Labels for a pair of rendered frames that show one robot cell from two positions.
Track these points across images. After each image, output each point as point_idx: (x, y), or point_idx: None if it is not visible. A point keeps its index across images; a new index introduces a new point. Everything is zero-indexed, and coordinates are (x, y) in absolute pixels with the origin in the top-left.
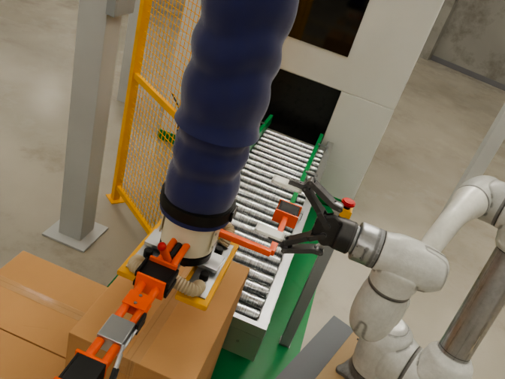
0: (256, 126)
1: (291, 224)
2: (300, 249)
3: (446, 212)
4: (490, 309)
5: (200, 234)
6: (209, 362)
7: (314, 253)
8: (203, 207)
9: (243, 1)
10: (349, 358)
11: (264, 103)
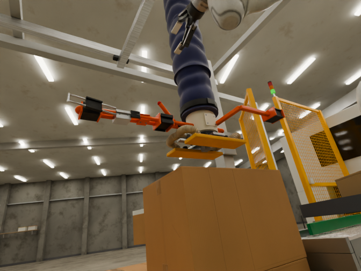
0: (199, 60)
1: (273, 113)
2: (186, 35)
3: None
4: None
5: (195, 115)
6: (236, 205)
7: (190, 28)
8: (187, 98)
9: (171, 30)
10: None
11: (194, 49)
